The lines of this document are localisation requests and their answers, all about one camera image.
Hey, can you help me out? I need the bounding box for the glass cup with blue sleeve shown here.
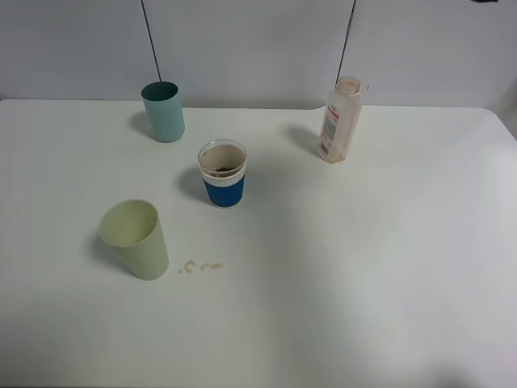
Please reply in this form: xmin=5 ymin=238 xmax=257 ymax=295
xmin=197 ymin=139 xmax=247 ymax=209

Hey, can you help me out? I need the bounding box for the teal plastic cup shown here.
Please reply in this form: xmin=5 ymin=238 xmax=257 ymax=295
xmin=141 ymin=81 xmax=185 ymax=143

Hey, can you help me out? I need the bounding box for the clear plastic drink bottle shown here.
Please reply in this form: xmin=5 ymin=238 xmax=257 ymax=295
xmin=317 ymin=76 xmax=362 ymax=163

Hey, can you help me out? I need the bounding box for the light green plastic cup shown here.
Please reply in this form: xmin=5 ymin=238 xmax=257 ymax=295
xmin=99 ymin=200 xmax=169 ymax=280

